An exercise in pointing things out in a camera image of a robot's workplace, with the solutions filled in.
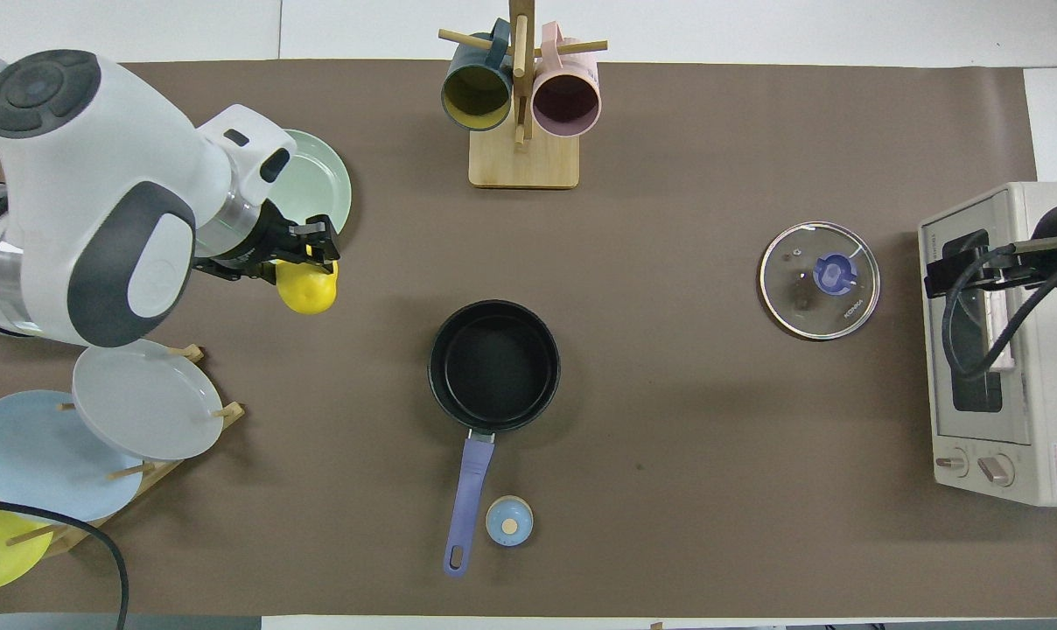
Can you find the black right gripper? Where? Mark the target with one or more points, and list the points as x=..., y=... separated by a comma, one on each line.
x=966, y=267

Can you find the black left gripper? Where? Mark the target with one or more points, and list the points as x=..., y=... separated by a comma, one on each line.
x=270, y=241

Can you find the glass lid purple knob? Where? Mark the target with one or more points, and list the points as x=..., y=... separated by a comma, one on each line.
x=819, y=280

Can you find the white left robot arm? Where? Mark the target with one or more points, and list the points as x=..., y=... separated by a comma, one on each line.
x=100, y=192

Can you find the mint green plate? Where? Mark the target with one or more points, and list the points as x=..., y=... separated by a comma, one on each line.
x=318, y=184

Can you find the grey plate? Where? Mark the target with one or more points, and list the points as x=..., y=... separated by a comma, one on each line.
x=143, y=402

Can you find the wooden plate rack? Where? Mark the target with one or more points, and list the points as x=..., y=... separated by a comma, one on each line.
x=157, y=477

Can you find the light blue plate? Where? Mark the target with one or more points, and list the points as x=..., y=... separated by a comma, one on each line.
x=38, y=459

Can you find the beige toaster oven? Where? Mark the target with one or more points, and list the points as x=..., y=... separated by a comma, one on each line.
x=1032, y=455

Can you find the dark teal mug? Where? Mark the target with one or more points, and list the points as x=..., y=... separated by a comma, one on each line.
x=476, y=92

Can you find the wooden mug tree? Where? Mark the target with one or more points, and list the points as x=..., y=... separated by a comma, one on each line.
x=524, y=162

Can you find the brown table mat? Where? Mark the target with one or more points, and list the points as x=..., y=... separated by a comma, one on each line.
x=712, y=437

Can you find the pink mug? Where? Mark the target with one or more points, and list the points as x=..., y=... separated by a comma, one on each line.
x=566, y=101

